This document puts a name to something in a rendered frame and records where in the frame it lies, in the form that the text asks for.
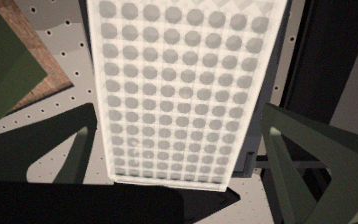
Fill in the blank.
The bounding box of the white multiwell plate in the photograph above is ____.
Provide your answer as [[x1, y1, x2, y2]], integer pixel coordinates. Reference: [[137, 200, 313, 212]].
[[86, 0, 288, 192]]

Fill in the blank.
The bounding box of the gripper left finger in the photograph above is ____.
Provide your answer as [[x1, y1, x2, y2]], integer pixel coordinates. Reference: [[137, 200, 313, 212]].
[[0, 103, 97, 184]]

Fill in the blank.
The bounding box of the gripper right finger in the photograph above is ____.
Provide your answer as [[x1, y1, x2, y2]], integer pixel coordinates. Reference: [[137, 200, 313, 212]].
[[260, 103, 358, 224]]

